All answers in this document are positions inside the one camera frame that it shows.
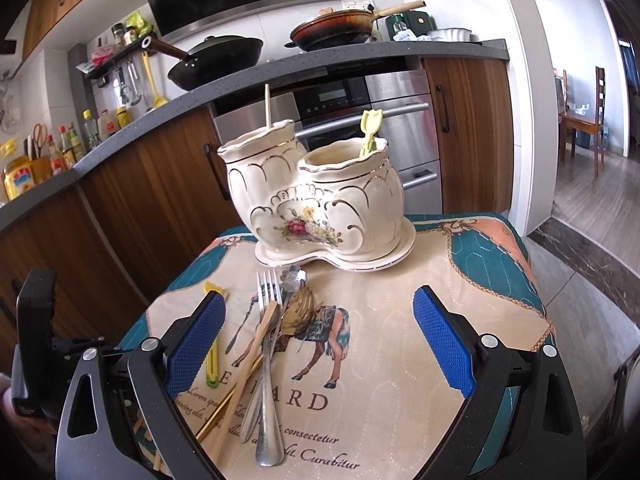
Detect silver fork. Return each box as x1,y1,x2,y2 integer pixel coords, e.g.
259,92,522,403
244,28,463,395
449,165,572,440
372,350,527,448
252,269,281,467

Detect narrow wooden base cabinet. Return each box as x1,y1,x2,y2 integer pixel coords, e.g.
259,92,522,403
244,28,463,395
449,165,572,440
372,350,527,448
422,57,516,216

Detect green snack packet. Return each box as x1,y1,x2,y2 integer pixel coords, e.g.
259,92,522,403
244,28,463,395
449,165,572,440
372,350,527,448
125,10,151,36

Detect wide wooden base cabinet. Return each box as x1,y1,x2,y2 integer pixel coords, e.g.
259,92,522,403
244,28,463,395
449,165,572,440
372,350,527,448
0,105,251,361

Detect brown enamel pan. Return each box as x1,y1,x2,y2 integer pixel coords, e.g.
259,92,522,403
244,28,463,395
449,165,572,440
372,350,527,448
285,0,426,52

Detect yellow jar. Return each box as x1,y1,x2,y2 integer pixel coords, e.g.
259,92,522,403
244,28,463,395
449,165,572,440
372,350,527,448
4,156,37,201

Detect grey stone countertop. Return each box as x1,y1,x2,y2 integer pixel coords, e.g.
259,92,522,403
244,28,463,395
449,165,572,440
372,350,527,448
0,39,511,233

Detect black wok with wooden handle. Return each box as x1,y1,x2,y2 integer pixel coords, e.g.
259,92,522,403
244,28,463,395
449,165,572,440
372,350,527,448
141,35,265,92

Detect row of condiment bottles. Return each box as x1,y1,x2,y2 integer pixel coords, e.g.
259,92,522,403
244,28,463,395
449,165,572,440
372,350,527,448
47,109,133,173

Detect yellow hanging spatula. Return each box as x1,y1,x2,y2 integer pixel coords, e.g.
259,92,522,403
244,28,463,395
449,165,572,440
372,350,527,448
141,52,168,108

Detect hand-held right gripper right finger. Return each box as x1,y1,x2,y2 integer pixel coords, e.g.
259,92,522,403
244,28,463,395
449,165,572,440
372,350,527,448
412,285,588,480

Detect silver flower-head spoon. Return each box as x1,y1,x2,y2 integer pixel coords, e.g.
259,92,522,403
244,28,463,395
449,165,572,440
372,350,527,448
240,265,308,443

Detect wooden dining table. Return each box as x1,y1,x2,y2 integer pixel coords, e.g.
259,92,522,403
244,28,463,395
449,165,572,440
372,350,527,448
557,110,601,161

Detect wooden knife block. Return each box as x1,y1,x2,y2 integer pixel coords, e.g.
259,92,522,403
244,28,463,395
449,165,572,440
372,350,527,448
25,122,53,181

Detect cream ceramic holder saucer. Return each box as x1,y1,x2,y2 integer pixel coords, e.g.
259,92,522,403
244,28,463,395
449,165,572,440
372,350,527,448
255,220,417,271

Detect wooden wall cabinets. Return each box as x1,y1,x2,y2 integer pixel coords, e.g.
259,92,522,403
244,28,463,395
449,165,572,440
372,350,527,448
22,0,136,61

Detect dark green appliance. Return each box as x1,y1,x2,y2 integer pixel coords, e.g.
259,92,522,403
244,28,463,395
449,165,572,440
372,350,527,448
385,10,436,41

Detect hanging metal utensils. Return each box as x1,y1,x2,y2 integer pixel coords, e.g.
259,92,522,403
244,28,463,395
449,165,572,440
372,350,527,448
117,60,143,106

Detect stainless steel built-in oven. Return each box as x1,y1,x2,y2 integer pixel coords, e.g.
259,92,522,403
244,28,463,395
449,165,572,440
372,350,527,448
212,70,443,216

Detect printed quilted mat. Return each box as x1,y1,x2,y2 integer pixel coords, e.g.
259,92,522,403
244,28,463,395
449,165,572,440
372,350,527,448
120,212,556,480

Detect black wall shelf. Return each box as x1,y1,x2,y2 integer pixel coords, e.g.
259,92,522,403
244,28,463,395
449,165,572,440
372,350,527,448
82,37,166,81

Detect yellow-green tulip fork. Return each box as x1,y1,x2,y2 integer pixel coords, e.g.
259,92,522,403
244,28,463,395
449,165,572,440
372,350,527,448
359,109,383,157
202,282,228,388

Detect cream floral ceramic utensil holder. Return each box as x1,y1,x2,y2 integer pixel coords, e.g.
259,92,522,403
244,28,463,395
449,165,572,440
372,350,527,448
217,119,403,256

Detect white ceramic dish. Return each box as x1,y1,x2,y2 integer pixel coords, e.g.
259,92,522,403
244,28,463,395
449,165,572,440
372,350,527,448
427,27,473,42

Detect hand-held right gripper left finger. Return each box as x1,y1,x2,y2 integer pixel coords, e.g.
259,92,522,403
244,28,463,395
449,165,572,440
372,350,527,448
55,290,228,480

